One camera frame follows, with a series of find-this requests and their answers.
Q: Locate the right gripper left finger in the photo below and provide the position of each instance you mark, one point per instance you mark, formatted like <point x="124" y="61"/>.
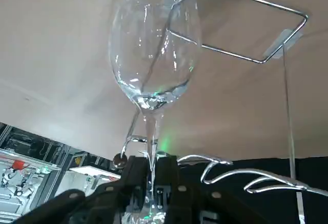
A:
<point x="102" y="198"/>

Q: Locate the clear glass goblet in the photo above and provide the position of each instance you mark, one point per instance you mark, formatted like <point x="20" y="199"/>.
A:
<point x="153" y="55"/>

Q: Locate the clear tape patch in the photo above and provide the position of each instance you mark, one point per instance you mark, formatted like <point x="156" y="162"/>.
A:
<point x="279" y="44"/>

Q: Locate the white side table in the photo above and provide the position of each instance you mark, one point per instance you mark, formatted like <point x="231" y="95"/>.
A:
<point x="89" y="169"/>

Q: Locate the metal frame enclosure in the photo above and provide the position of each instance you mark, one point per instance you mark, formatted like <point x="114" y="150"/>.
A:
<point x="30" y="157"/>

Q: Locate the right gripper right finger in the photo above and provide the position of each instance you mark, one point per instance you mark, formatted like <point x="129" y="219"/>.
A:
<point x="184" y="201"/>

